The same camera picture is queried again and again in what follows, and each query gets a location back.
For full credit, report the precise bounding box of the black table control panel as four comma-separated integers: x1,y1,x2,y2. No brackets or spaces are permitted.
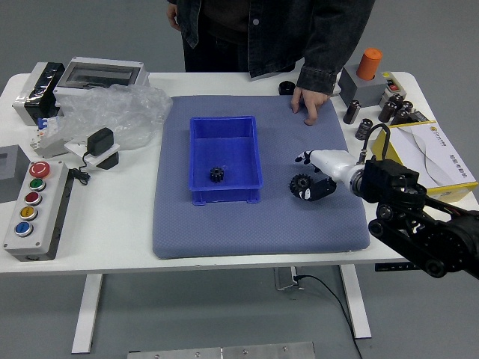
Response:
375,263,417,272

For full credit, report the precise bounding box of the black and white enclosure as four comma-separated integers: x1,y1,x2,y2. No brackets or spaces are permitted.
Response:
11,61,67,126

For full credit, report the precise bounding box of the white socket plate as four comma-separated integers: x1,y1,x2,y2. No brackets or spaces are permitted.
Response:
63,138,123,169

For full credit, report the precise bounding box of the grey five-button control box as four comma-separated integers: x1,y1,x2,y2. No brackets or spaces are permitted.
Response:
1,161,70,262

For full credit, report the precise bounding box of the person's left hand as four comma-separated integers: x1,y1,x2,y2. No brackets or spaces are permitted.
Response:
290,85,331,127

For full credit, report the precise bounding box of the orange cylinder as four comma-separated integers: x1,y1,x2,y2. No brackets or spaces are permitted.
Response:
356,47,383,80

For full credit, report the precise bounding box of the big black gear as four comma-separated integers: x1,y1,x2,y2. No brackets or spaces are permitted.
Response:
288,174,317,201

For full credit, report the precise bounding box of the grey red-button switch box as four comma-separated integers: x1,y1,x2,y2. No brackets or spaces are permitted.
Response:
380,70,404,93

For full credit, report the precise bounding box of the grey under-table control box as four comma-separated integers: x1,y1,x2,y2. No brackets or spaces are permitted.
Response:
272,266,300,292

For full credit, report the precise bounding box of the grey block base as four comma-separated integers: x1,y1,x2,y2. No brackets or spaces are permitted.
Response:
338,65,388,108

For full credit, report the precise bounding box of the grey clear-lid distribution box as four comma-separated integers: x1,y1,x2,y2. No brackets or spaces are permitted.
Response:
55,56,150,90

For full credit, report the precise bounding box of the yellow white carton box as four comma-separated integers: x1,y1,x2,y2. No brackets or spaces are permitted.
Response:
373,111,479,203

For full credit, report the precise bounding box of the clear plastic bag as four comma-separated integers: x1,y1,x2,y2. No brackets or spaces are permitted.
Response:
55,84,174,151

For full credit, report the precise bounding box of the metal base plate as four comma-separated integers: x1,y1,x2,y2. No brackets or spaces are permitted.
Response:
126,340,316,359

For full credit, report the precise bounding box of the person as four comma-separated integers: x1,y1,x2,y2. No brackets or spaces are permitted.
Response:
166,0,376,127

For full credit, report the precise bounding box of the black power adapter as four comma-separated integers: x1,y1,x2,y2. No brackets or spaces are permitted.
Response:
86,127,115,156

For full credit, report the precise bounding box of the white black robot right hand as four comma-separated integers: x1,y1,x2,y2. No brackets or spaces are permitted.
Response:
294,149,363,202

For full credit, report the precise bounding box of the blue-grey padded mat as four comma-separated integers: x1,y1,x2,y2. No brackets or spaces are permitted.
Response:
151,95,371,261

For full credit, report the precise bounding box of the small grey box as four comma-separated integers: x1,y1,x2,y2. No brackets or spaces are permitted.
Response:
0,144,31,205

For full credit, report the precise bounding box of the black adapter cord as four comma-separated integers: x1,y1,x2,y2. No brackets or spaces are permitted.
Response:
69,151,93,186

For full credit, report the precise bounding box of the white table leg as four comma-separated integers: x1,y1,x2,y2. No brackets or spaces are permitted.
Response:
70,273,104,355
339,264,372,340

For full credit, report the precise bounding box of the black power cable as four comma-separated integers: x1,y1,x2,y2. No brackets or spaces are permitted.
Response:
293,274,364,359

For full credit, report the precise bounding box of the white circuit breaker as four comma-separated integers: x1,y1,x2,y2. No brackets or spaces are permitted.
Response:
29,115,70,158

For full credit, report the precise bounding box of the blue plastic box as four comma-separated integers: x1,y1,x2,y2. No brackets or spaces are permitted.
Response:
186,115,263,206

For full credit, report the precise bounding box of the person's right hand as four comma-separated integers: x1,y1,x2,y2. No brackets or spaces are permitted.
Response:
166,3,183,31

